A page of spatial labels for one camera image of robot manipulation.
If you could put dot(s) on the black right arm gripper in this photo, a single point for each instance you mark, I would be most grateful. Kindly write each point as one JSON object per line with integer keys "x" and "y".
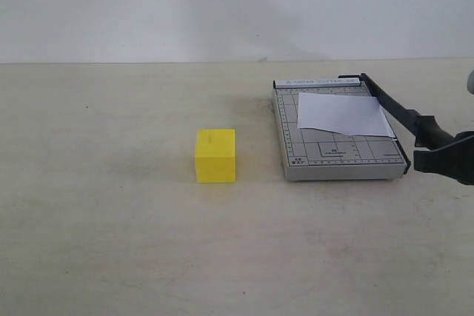
{"x": 453, "y": 161}

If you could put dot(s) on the black cutter blade arm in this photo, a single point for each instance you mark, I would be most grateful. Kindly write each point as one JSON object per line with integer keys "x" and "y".
{"x": 428, "y": 134}

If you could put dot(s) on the white paper sheet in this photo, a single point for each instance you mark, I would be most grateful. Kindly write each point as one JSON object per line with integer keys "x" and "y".
{"x": 345, "y": 114}

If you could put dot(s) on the yellow foam cube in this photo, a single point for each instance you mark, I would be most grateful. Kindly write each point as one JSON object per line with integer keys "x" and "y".
{"x": 215, "y": 156}

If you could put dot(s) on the grey paper cutter base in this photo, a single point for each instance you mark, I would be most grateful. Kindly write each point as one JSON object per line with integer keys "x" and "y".
{"x": 308, "y": 154}

